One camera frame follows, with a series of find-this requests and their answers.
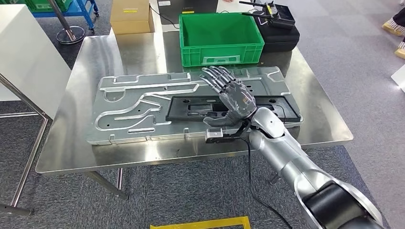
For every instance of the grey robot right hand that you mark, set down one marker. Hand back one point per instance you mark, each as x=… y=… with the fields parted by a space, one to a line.
x=239 y=101

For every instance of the black plastic frame part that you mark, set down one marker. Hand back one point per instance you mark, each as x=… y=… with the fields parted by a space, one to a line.
x=183 y=113

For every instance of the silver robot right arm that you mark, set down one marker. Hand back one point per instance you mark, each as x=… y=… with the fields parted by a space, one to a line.
x=284 y=148

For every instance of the stainless steel workbench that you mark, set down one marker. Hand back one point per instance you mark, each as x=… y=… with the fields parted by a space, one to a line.
x=95 y=155

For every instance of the green plastic crate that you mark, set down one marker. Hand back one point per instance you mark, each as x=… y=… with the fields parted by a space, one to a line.
x=221 y=50

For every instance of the black carrying case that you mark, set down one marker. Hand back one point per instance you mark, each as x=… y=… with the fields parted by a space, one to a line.
x=281 y=38

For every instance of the black flat panel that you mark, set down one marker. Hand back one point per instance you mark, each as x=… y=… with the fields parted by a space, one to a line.
x=189 y=6

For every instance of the stamped sheet metal panel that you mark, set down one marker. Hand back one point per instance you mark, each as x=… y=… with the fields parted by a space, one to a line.
x=126 y=94

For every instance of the cardboard box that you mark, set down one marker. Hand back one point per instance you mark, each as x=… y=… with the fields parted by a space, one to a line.
x=129 y=15

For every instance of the white board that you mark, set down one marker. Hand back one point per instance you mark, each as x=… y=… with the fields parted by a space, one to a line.
x=399 y=79

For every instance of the person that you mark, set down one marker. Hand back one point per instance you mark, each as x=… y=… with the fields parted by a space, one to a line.
x=394 y=28

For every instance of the metal barrier stanchion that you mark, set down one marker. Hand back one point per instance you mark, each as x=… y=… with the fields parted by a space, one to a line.
x=71 y=34

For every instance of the blue wheeled cart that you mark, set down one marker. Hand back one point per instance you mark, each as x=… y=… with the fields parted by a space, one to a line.
x=84 y=8

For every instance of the white cabinet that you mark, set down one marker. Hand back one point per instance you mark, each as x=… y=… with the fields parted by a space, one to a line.
x=28 y=57

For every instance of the green plastic bin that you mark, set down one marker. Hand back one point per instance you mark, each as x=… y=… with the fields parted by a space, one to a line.
x=41 y=4

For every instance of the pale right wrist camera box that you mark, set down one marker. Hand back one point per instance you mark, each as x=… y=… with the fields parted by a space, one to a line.
x=213 y=135

